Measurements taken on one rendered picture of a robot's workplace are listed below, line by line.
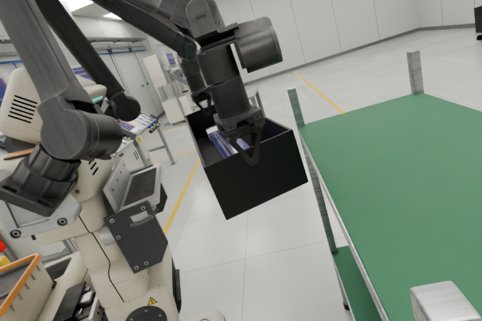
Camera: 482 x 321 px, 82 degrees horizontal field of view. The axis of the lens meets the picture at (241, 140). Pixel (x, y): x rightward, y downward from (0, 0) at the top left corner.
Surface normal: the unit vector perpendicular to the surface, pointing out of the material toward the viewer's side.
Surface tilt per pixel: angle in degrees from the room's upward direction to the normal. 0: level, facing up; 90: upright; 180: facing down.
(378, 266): 0
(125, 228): 90
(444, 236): 0
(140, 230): 90
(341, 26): 90
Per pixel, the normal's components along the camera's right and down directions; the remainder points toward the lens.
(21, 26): -0.07, -0.04
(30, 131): 0.26, 0.23
